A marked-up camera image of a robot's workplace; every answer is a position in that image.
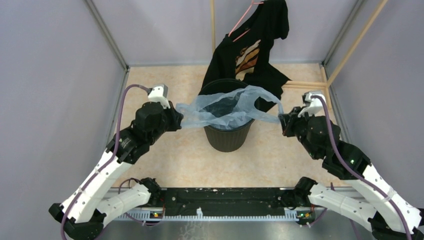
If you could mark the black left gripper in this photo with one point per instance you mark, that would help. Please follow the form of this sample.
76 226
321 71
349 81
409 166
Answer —
176 117

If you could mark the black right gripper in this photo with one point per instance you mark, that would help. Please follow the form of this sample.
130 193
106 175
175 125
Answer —
288 120

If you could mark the light blue plastic trash bag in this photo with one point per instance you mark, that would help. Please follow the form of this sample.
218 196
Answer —
228 111

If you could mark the black ribbed trash bin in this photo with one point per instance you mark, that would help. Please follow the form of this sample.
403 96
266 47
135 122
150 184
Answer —
225 140

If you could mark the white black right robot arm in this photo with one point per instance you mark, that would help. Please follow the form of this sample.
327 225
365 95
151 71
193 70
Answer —
383 212

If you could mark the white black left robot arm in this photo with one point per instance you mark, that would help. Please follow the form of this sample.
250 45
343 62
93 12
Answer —
85 214

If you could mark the black printed t-shirt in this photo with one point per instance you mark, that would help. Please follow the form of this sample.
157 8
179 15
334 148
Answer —
244 53

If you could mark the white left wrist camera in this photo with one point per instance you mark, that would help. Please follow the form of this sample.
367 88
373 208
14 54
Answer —
158 94

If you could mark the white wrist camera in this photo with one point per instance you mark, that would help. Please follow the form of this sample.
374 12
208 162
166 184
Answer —
312 103
158 94

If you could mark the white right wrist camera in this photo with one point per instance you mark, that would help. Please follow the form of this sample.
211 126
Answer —
312 103

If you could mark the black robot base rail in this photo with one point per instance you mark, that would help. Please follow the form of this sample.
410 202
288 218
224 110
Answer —
229 202

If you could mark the white toothed cable duct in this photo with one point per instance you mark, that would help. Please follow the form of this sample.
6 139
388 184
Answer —
152 216

